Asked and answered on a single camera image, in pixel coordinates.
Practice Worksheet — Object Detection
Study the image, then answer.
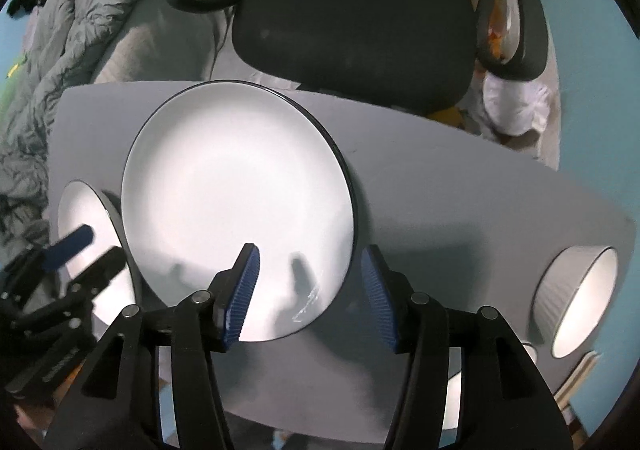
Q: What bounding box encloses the orange object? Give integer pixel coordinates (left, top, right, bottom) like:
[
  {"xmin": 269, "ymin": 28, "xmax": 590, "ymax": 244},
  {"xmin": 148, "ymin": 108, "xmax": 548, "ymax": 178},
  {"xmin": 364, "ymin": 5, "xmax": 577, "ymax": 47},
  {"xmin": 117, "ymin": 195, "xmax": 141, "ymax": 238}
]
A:
[{"xmin": 487, "ymin": 0, "xmax": 506, "ymax": 61}]

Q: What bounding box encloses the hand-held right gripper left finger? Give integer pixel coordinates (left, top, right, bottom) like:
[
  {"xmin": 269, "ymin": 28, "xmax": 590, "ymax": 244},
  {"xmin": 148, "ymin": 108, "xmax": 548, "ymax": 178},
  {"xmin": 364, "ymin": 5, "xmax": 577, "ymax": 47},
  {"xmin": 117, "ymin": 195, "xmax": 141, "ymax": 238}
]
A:
[{"xmin": 45, "ymin": 243, "xmax": 262, "ymax": 450}]

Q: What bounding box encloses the grey ribbed bowl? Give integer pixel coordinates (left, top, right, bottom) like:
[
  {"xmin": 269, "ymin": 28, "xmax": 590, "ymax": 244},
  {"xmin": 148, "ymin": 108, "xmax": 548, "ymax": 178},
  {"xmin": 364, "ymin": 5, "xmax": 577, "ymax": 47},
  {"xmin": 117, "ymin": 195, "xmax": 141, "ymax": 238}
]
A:
[{"xmin": 531, "ymin": 245, "xmax": 621, "ymax": 358}]

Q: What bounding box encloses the black office chair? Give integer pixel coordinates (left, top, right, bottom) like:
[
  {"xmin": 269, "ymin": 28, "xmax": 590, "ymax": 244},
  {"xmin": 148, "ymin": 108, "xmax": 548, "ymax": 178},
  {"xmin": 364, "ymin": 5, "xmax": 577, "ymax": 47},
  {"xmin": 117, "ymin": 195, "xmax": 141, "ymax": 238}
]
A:
[{"xmin": 172, "ymin": 0, "xmax": 551, "ymax": 116}]

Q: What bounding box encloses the wooden plank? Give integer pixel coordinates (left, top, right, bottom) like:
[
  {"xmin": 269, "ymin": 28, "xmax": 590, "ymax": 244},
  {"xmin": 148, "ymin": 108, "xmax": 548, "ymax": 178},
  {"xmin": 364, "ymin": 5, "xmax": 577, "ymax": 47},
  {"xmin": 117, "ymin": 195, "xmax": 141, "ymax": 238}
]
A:
[{"xmin": 552, "ymin": 351, "xmax": 601, "ymax": 413}]

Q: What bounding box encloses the white plate with dark rim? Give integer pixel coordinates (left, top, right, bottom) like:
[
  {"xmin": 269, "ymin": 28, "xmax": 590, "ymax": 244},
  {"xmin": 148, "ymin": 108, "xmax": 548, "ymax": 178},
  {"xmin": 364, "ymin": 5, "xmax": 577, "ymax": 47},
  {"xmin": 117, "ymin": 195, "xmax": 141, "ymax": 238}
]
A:
[
  {"xmin": 121, "ymin": 80, "xmax": 360, "ymax": 343},
  {"xmin": 56, "ymin": 179, "xmax": 143, "ymax": 326}
]

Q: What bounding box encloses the white plastic bag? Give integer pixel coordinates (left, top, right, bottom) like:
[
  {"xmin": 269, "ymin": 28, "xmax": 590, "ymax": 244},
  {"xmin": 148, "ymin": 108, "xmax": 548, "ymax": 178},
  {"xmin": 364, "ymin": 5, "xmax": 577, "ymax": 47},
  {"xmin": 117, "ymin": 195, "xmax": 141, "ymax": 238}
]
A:
[{"xmin": 480, "ymin": 73, "xmax": 551, "ymax": 136}]

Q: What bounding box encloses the grey quilt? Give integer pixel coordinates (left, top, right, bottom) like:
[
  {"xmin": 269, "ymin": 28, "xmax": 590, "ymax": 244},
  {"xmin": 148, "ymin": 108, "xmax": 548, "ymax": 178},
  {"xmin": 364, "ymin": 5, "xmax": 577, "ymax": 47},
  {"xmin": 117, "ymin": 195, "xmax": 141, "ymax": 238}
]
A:
[{"xmin": 0, "ymin": 0, "xmax": 166, "ymax": 271}]

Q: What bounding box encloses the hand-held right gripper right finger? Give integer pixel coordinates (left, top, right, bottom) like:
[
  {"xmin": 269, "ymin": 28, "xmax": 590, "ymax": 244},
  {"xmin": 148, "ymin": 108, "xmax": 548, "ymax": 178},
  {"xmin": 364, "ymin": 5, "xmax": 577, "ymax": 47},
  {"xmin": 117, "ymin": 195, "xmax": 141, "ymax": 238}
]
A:
[{"xmin": 361, "ymin": 244, "xmax": 576, "ymax": 450}]

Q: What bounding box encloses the grey bed sheet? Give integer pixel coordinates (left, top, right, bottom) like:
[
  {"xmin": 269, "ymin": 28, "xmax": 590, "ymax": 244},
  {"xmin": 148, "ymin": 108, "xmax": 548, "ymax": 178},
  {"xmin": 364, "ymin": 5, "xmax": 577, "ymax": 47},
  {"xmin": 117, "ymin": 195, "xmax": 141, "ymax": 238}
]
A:
[{"xmin": 90, "ymin": 0, "xmax": 236, "ymax": 86}]

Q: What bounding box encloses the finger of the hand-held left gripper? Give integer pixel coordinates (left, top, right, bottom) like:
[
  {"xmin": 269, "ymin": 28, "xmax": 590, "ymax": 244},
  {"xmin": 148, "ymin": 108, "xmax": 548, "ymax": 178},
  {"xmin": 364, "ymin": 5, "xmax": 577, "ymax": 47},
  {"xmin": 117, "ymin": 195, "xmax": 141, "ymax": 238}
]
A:
[
  {"xmin": 5, "ymin": 225, "xmax": 96, "ymax": 281},
  {"xmin": 67, "ymin": 246, "xmax": 127, "ymax": 301}
]

